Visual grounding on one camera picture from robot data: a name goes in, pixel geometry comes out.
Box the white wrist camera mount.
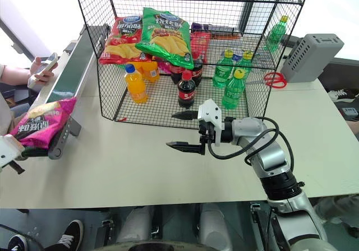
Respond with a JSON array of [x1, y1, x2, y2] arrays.
[[0, 134, 25, 169], [197, 99, 225, 147]]

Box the red potato chip bag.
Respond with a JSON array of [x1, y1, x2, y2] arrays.
[[99, 15, 144, 66]]

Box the red handled scissors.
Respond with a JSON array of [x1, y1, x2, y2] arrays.
[[246, 71, 288, 90]]

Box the green soda bottle yellow cap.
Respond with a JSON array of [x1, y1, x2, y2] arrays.
[[221, 68, 248, 110], [264, 15, 290, 52], [211, 49, 235, 89], [237, 50, 255, 78]]

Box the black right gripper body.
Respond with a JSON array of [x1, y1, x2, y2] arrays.
[[197, 121, 217, 155]]

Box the person's bare hand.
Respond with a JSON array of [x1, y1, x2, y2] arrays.
[[27, 56, 59, 84]]

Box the purple snack package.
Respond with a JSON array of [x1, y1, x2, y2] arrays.
[[191, 22, 242, 38]]

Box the pink potato chip bag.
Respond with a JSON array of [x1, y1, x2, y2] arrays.
[[10, 97, 77, 151]]

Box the black sneaker white laces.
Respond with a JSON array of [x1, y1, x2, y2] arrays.
[[44, 219, 85, 251]]

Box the red snack package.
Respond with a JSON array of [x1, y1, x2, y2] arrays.
[[190, 31, 213, 64]]

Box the black wire mesh rack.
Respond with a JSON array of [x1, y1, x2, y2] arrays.
[[72, 0, 312, 131]]

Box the green potato chip bag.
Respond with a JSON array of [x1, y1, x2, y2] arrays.
[[135, 7, 195, 70]]

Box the orange soda bottle blue cap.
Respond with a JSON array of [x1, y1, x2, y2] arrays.
[[124, 63, 149, 105]]

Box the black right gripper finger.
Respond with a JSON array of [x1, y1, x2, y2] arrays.
[[165, 141, 202, 155], [171, 110, 199, 120]]

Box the green conveyor belt unit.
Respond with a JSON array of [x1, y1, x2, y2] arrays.
[[27, 24, 111, 161]]

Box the grey vented plastic box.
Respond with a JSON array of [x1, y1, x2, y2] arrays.
[[280, 33, 345, 83]]

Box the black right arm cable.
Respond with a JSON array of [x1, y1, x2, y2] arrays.
[[206, 116, 295, 174]]

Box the black sneaker white stripe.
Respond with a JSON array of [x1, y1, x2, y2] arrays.
[[7, 234, 29, 251]]

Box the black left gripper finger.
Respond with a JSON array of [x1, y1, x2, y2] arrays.
[[7, 161, 26, 175]]

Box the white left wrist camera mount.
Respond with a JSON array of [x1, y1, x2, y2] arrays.
[[0, 134, 25, 169]]

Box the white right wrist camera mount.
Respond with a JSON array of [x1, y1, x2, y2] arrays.
[[197, 99, 225, 147]]

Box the white smartphone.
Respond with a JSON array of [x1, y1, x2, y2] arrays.
[[27, 52, 59, 89]]

